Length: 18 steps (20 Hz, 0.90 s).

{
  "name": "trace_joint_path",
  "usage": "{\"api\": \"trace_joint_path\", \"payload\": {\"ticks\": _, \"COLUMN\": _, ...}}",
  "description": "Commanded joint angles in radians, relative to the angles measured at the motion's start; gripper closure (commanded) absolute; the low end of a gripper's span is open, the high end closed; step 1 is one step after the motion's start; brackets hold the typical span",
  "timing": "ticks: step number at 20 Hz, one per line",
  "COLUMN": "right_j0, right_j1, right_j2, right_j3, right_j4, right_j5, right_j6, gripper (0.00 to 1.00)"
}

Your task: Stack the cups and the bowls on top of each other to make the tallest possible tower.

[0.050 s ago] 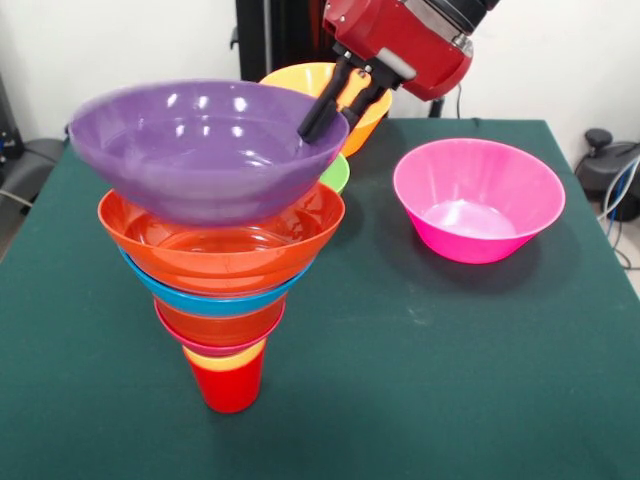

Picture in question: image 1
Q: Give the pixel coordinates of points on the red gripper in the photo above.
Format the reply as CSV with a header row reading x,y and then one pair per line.
x,y
410,45

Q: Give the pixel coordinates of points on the purple bowl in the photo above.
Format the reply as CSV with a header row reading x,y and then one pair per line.
x,y
200,150

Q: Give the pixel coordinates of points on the large red-orange bowl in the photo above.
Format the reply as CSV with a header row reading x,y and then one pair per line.
x,y
220,255

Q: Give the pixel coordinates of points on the blue bowl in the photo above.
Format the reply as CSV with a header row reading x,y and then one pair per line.
x,y
215,300

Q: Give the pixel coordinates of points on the small orange bowl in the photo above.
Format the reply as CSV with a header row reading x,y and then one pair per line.
x,y
220,325

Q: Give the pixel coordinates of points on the small crimson bowl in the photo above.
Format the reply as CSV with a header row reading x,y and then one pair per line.
x,y
215,350

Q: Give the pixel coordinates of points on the stack of yellow cups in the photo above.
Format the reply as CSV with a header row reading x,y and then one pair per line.
x,y
225,362

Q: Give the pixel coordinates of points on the red cup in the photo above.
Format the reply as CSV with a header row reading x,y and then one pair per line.
x,y
228,390

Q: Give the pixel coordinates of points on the large light orange bowl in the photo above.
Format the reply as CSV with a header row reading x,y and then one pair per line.
x,y
300,80

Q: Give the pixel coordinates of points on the green bowl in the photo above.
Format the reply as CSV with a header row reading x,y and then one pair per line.
x,y
336,175

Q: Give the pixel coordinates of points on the large magenta bowl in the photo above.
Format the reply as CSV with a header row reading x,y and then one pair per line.
x,y
480,200

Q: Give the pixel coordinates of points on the dark green table cloth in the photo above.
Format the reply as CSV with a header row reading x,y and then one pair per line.
x,y
440,360

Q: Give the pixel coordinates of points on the black chair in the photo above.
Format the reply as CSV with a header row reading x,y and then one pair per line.
x,y
35,160

